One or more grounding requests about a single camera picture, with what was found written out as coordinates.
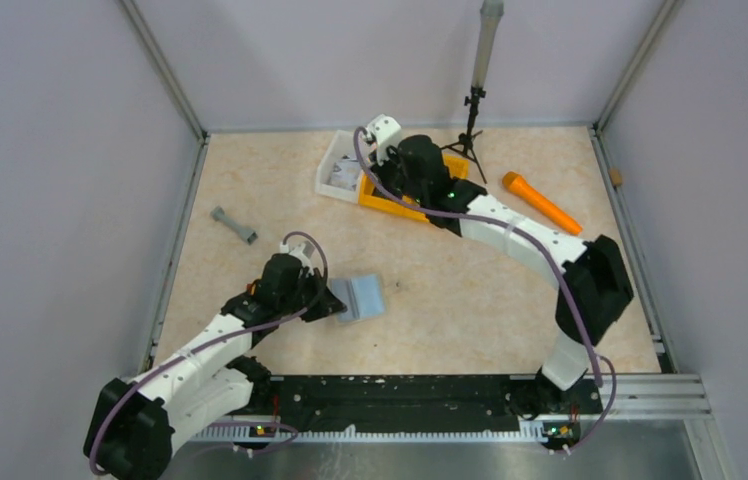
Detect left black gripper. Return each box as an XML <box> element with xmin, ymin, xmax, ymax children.
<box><xmin>278</xmin><ymin>266</ymin><xmax>346</xmax><ymax>322</ymax></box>

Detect beige card holder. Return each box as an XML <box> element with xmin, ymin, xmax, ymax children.
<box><xmin>330</xmin><ymin>274</ymin><xmax>386</xmax><ymax>325</ymax></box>

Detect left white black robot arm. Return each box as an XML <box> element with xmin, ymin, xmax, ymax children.
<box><xmin>83</xmin><ymin>253</ymin><xmax>347</xmax><ymax>479</ymax></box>

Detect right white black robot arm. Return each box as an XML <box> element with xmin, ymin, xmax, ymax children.
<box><xmin>354</xmin><ymin>133</ymin><xmax>634</xmax><ymax>418</ymax></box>

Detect yellow bin with beige parts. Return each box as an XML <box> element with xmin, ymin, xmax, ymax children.
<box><xmin>443</xmin><ymin>153</ymin><xmax>471</xmax><ymax>179</ymax></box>

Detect yellow bin with black pad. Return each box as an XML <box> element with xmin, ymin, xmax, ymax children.
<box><xmin>352</xmin><ymin>135</ymin><xmax>429</xmax><ymax>224</ymax></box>

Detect papers in white bin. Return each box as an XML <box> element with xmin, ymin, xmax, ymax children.
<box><xmin>327</xmin><ymin>156</ymin><xmax>361</xmax><ymax>192</ymax></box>

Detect orange flashlight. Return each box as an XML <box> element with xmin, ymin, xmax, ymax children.
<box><xmin>501</xmin><ymin>171</ymin><xmax>583</xmax><ymax>235</ymax></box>

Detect grey dumbbell-shaped part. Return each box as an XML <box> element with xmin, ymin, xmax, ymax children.
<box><xmin>210</xmin><ymin>206</ymin><xmax>258</xmax><ymax>245</ymax></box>

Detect black tripod with grey pole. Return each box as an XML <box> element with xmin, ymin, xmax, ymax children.
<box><xmin>441</xmin><ymin>0</ymin><xmax>505</xmax><ymax>184</ymax></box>

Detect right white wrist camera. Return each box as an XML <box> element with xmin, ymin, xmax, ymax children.
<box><xmin>363</xmin><ymin>114</ymin><xmax>404</xmax><ymax>165</ymax></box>

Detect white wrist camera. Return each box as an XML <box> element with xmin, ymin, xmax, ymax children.
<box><xmin>363</xmin><ymin>114</ymin><xmax>404</xmax><ymax>165</ymax></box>
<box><xmin>279</xmin><ymin>240</ymin><xmax>316</xmax><ymax>269</ymax></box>

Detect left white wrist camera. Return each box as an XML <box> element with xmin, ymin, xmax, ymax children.
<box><xmin>279</xmin><ymin>240</ymin><xmax>316</xmax><ymax>269</ymax></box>

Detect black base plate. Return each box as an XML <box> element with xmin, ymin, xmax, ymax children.
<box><xmin>208</xmin><ymin>374</ymin><xmax>604</xmax><ymax>435</ymax></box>

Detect grey slotted cable duct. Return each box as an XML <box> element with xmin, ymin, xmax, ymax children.
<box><xmin>192</xmin><ymin>421</ymin><xmax>547</xmax><ymax>444</ymax></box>

